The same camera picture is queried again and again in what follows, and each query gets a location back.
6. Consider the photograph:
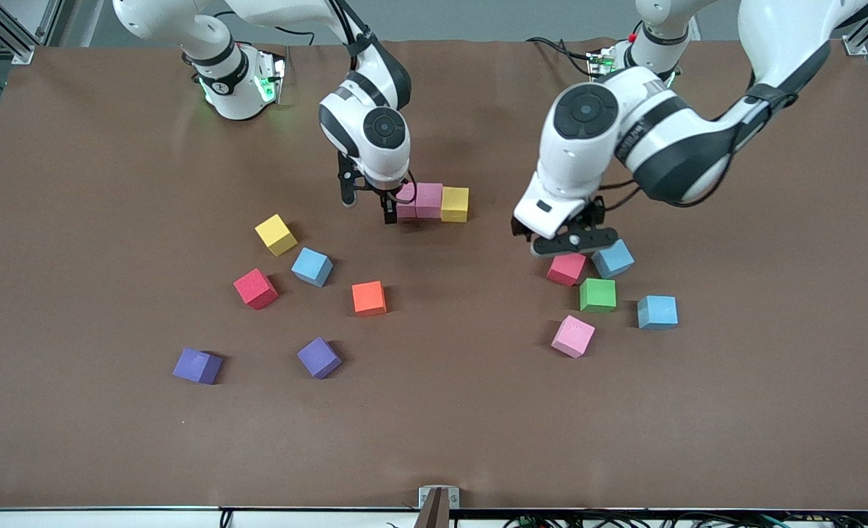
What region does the grey metal camera bracket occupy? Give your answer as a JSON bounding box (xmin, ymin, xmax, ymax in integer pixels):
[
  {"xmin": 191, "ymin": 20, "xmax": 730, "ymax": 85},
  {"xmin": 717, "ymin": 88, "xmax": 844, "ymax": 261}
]
[{"xmin": 418, "ymin": 485, "xmax": 460, "ymax": 528}]

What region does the black left arm base cable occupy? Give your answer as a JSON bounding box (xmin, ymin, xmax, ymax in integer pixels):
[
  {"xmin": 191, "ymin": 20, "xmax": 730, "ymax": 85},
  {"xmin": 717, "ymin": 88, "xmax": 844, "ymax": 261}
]
[{"xmin": 526, "ymin": 37, "xmax": 599, "ymax": 78}]

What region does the blue foam cube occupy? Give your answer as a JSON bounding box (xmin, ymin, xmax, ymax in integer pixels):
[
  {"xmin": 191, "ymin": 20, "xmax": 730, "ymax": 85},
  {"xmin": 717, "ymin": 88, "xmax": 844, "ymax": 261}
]
[
  {"xmin": 291, "ymin": 247, "xmax": 334, "ymax": 288},
  {"xmin": 637, "ymin": 295, "xmax": 679, "ymax": 331},
  {"xmin": 592, "ymin": 241, "xmax": 635, "ymax": 279}
]

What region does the purple foam cube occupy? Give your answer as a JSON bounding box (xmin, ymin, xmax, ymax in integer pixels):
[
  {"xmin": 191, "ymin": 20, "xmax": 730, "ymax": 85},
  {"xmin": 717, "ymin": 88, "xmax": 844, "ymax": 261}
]
[
  {"xmin": 296, "ymin": 337, "xmax": 343, "ymax": 380},
  {"xmin": 172, "ymin": 348, "xmax": 224, "ymax": 386}
]

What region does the yellow foam cube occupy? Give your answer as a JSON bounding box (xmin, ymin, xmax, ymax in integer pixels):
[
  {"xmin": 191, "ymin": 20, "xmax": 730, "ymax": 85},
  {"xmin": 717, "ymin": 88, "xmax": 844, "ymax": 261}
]
[
  {"xmin": 255, "ymin": 213, "xmax": 299, "ymax": 257},
  {"xmin": 441, "ymin": 186, "xmax": 470, "ymax": 223}
]

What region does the black cable bundle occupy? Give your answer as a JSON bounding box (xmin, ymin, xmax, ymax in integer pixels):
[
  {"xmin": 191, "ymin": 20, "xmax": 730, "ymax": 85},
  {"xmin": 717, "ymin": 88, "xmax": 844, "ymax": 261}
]
[{"xmin": 503, "ymin": 510, "xmax": 868, "ymax": 528}]

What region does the brown table mat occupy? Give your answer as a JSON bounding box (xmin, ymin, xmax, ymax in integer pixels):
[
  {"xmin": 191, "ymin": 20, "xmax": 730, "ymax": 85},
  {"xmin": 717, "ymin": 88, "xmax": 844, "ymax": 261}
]
[{"xmin": 0, "ymin": 38, "xmax": 868, "ymax": 510}]

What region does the white table edge rail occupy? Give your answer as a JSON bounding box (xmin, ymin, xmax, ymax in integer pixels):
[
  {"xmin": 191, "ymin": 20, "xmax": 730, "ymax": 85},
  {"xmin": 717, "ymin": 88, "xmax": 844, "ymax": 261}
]
[{"xmin": 0, "ymin": 505, "xmax": 868, "ymax": 528}]

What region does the red foam cube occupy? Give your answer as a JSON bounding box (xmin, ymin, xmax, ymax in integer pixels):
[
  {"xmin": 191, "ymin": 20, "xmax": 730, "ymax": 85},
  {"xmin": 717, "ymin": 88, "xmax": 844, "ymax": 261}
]
[
  {"xmin": 233, "ymin": 268, "xmax": 280, "ymax": 311},
  {"xmin": 547, "ymin": 253, "xmax": 588, "ymax": 287}
]

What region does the green foam cube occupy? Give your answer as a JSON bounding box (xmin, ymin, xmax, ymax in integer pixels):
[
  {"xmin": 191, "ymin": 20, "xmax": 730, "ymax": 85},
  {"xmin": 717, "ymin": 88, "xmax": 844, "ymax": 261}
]
[{"xmin": 579, "ymin": 278, "xmax": 618, "ymax": 314}]

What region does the orange foam cube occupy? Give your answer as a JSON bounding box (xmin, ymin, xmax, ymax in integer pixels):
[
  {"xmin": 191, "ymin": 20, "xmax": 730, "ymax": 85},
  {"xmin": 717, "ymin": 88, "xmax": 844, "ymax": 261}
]
[{"xmin": 351, "ymin": 280, "xmax": 388, "ymax": 318}]

